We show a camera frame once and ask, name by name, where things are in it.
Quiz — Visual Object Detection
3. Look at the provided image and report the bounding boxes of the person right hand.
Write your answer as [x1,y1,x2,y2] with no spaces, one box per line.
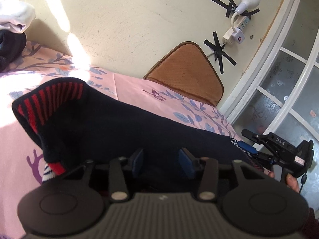
[268,170,301,194]

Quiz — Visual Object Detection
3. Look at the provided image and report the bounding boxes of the white folded garment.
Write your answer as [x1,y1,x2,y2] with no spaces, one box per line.
[0,0,36,33]

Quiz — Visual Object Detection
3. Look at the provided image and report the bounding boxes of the white power strip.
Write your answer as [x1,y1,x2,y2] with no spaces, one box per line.
[223,16,250,45]

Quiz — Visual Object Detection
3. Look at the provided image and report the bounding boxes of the black tape cross lower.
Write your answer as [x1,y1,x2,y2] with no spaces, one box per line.
[203,31,237,74]

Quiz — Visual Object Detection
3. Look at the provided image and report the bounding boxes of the pink floral bed sheet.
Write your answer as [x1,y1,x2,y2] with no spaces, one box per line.
[1,42,238,238]

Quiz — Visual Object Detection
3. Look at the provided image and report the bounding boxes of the white bulb lamp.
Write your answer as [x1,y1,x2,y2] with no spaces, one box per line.
[230,0,261,32]

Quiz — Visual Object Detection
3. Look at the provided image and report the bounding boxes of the navy red patterned sweater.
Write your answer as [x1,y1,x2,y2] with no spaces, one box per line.
[12,78,263,187]

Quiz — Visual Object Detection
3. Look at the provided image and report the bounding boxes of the black tape cross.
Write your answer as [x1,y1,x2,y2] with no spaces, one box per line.
[203,31,237,74]
[211,0,260,19]

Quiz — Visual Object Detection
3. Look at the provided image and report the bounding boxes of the brown dotted cushion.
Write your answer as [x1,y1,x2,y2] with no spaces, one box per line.
[143,41,224,107]

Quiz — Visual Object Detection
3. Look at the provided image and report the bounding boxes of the white window frame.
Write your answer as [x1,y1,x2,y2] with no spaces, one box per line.
[218,0,319,205]

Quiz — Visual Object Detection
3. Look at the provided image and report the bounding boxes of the black tape cross upper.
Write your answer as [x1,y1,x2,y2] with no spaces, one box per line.
[211,0,260,19]

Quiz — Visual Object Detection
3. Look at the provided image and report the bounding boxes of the dark folded garment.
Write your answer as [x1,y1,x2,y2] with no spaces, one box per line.
[0,30,27,72]

